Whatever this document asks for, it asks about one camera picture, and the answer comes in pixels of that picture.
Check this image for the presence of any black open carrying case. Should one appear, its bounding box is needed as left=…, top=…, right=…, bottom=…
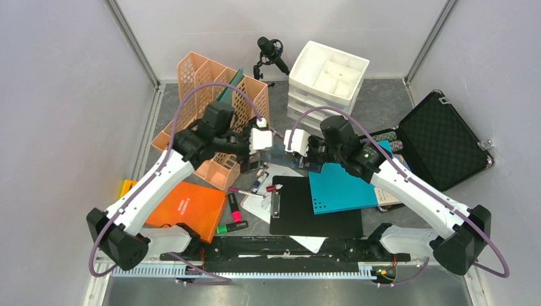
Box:
left=346, top=89, right=495, bottom=194

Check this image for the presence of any magenta marker pen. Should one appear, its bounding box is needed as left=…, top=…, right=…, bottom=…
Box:
left=228, top=187, right=266, bottom=198

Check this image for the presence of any black clipboard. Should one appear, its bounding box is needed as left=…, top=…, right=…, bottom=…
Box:
left=269, top=176, right=364, bottom=238

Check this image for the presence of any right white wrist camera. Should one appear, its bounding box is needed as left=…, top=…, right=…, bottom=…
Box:
left=283, top=129, right=310, bottom=157

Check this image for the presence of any teal notebook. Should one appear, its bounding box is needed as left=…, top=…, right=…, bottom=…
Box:
left=308, top=163, right=378, bottom=215

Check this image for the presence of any yellow orange block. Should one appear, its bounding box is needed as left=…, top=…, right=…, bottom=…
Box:
left=119, top=180, right=137, bottom=199

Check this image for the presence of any blue cap white marker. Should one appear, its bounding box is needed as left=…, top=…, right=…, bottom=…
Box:
left=251, top=172, right=269, bottom=194

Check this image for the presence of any peach plastic file organizer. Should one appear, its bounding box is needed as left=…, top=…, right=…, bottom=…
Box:
left=151, top=51, right=271, bottom=191

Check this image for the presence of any dark blue hardcover book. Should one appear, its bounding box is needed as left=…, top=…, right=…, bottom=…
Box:
left=260, top=142, right=323, bottom=173

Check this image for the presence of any white label booklet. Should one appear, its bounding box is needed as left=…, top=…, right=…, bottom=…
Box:
left=374, top=187, right=402, bottom=207

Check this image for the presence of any green file folder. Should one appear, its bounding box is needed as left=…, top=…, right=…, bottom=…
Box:
left=216, top=68, right=244, bottom=105

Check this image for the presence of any black microphone on tripod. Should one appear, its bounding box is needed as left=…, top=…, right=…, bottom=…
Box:
left=253, top=36, right=290, bottom=80

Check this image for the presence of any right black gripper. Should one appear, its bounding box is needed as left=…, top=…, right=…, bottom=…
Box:
left=295, top=133, right=345, bottom=166

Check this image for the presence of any green highlighter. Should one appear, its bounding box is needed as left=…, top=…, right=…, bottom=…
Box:
left=216, top=221, right=249, bottom=235

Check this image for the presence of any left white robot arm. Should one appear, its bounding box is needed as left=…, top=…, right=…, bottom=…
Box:
left=86, top=101, right=272, bottom=277

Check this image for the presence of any printed white paper sheet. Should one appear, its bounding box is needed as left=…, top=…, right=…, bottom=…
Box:
left=241, top=164, right=325, bottom=254

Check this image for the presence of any orange book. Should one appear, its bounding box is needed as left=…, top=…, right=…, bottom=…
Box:
left=145, top=182, right=226, bottom=243

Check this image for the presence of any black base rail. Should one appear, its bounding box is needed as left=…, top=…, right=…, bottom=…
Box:
left=178, top=236, right=411, bottom=273

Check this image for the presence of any white plastic drawer unit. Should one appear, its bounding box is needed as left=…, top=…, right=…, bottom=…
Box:
left=287, top=41, right=370, bottom=120

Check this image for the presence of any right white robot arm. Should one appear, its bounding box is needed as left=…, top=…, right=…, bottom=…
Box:
left=284, top=115, right=494, bottom=275

